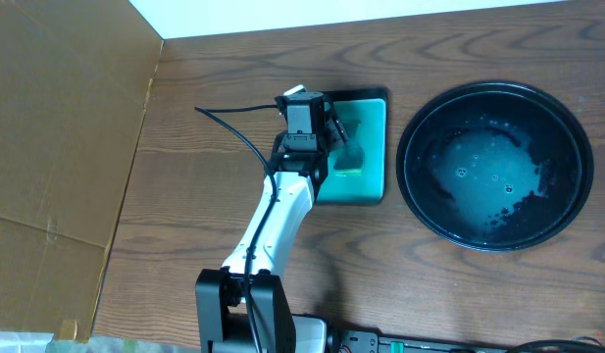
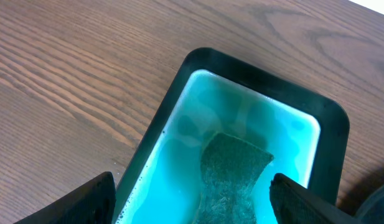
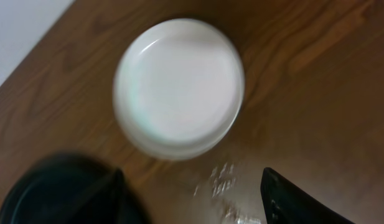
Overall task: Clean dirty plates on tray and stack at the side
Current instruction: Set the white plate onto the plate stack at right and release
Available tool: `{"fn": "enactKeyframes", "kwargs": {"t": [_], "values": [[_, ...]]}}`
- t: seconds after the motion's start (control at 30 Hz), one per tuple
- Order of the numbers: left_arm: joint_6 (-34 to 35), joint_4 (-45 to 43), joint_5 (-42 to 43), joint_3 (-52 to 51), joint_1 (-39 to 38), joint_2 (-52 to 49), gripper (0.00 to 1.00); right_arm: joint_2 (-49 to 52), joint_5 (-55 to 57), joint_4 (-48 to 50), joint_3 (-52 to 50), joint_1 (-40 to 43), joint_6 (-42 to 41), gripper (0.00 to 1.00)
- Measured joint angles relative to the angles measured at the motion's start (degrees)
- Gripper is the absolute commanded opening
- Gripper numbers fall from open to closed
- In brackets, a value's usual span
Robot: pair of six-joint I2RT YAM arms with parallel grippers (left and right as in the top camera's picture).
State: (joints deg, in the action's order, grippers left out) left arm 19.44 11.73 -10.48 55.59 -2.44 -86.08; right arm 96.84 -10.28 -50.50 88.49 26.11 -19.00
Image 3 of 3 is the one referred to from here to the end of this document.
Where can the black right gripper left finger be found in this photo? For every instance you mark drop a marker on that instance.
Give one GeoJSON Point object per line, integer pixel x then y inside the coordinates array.
{"type": "Point", "coordinates": [113, 206]}

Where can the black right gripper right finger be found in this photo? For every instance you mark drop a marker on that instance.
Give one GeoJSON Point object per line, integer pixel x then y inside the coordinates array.
{"type": "Point", "coordinates": [286, 203]}

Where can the white plate with green stain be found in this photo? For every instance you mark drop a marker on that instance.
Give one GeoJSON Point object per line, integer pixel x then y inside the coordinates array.
{"type": "Point", "coordinates": [178, 89]}

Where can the round black serving tray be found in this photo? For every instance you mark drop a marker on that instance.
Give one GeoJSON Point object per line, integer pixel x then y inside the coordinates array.
{"type": "Point", "coordinates": [64, 188]}

